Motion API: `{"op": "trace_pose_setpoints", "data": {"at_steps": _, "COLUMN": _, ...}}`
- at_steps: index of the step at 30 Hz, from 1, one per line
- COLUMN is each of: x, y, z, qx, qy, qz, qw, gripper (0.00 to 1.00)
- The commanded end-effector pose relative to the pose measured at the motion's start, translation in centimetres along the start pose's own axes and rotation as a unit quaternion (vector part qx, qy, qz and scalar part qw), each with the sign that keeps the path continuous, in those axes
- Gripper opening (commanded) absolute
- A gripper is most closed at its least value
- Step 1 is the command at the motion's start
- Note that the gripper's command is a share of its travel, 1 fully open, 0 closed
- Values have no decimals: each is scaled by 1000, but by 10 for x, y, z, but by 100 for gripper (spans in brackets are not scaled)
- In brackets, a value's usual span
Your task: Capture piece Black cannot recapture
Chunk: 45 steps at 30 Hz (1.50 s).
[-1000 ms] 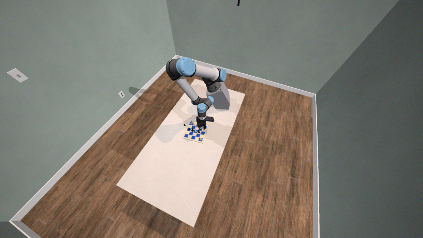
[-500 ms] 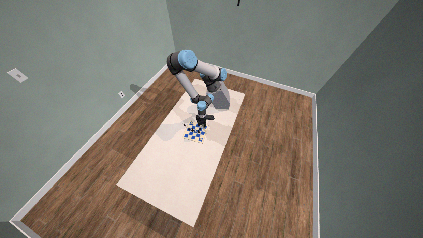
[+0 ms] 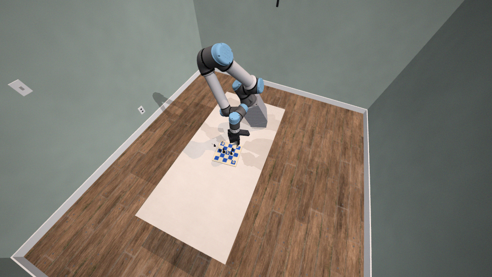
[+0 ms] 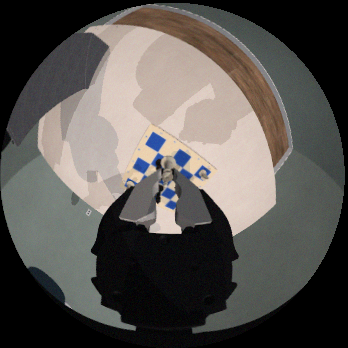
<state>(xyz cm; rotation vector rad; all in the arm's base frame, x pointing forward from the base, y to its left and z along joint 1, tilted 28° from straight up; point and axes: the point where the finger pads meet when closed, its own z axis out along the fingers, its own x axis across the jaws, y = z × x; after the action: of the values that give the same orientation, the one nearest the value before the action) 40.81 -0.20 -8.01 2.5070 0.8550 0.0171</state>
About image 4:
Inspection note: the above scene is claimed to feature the blue and cream chessboard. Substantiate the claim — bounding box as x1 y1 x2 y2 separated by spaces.
120 123 217 213

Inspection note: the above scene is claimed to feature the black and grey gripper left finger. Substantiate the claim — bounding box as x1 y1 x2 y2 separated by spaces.
91 168 164 256

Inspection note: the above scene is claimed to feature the white chess king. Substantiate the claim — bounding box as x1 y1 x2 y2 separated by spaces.
123 181 134 193

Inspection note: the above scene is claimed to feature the black chess king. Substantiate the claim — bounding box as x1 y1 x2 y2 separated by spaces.
155 185 164 204

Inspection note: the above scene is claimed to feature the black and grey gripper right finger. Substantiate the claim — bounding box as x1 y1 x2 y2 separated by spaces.
172 168 239 261

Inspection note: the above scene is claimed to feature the white knight chess piece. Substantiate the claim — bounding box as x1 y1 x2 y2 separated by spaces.
199 170 209 182

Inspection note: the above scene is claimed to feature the white queen chess piece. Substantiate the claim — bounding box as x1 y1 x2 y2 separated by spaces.
161 155 176 182

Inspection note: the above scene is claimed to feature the black bishop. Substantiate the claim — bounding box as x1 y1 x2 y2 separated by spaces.
156 159 162 170

